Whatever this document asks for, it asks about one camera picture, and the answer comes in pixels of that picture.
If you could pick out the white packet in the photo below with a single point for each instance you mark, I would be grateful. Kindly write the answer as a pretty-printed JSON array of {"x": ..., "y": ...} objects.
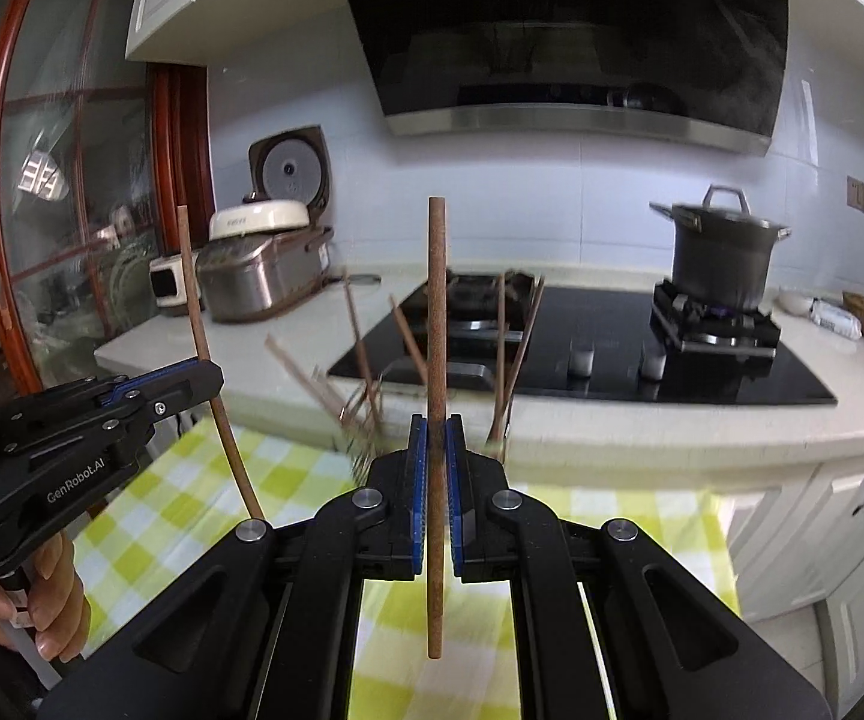
[{"x": 837, "y": 319}]

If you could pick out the person's left hand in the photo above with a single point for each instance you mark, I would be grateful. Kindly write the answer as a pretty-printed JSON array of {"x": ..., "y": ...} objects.
[{"x": 61, "y": 600}]

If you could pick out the thin reddish wooden chopstick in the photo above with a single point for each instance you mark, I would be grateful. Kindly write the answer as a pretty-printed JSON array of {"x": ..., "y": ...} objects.
[{"x": 196, "y": 300}]

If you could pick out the silver hob knob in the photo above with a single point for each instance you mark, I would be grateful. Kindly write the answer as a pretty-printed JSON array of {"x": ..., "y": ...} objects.
[
  {"x": 582, "y": 364},
  {"x": 652, "y": 367}
]

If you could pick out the white bowl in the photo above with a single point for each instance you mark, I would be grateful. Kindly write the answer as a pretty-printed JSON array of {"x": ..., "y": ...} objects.
[{"x": 796, "y": 301}]

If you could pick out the dark cooking pot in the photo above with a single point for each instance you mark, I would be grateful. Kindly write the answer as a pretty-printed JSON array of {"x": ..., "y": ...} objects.
[{"x": 721, "y": 262}]

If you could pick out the group of brown chopsticks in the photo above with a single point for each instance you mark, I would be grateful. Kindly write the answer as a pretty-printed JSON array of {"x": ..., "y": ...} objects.
[{"x": 502, "y": 330}]

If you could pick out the dark speckled wooden chopstick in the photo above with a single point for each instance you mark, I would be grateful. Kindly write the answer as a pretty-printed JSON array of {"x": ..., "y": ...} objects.
[{"x": 436, "y": 277}]

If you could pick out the green checked tablecloth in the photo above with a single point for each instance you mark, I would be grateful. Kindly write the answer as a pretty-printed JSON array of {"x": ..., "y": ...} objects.
[{"x": 177, "y": 510}]

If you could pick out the black burner grate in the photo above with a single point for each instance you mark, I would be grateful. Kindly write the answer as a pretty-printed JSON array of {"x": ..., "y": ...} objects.
[{"x": 724, "y": 330}]

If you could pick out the black glass gas hob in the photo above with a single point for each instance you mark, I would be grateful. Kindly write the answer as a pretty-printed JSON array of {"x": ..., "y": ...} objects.
[{"x": 612, "y": 330}]

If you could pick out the white lower cabinet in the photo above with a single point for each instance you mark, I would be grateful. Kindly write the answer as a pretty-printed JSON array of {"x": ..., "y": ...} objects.
[{"x": 837, "y": 562}]

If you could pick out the black range hood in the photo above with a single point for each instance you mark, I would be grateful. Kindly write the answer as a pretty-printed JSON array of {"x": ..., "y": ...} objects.
[{"x": 567, "y": 37}]

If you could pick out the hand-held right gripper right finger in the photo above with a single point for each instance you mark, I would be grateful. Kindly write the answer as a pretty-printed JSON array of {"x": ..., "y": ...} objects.
[{"x": 456, "y": 495}]

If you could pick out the stainless steel multi cooker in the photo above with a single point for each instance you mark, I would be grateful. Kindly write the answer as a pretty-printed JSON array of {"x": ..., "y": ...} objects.
[{"x": 259, "y": 277}]

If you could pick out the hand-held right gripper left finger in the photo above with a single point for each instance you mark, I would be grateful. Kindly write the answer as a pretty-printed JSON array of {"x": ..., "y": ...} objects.
[{"x": 418, "y": 495}]

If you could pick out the small white appliance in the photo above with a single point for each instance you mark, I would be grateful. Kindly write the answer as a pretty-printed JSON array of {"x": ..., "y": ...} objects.
[{"x": 169, "y": 286}]

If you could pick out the red framed glass door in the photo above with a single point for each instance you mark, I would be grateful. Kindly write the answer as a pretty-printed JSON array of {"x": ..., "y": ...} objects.
[{"x": 64, "y": 202}]

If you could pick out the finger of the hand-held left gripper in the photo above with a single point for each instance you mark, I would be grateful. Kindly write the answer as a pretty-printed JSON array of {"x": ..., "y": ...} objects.
[
  {"x": 102, "y": 435},
  {"x": 177, "y": 375}
]

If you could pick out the wall outlet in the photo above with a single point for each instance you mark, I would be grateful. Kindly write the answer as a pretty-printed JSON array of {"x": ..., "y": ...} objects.
[{"x": 861, "y": 196}]

